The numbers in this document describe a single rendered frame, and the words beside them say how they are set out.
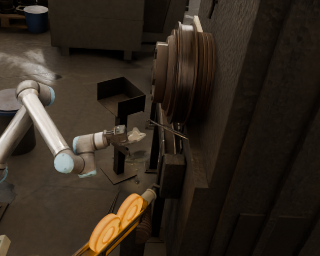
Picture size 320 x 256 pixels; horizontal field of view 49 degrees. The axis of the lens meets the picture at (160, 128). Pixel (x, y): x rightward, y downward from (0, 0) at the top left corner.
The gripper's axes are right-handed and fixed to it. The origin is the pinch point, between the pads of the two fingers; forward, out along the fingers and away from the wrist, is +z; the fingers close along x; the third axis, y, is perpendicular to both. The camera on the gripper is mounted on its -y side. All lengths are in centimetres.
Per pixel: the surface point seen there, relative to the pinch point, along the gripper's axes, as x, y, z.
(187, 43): -9, 50, 30
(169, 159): -22.3, 1.3, 13.0
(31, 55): 230, -33, -142
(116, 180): 40, -66, -37
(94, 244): -66, 5, -17
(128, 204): -48.8, 4.7, -4.8
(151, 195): -35.3, -7.0, 2.3
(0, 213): 4, -43, -104
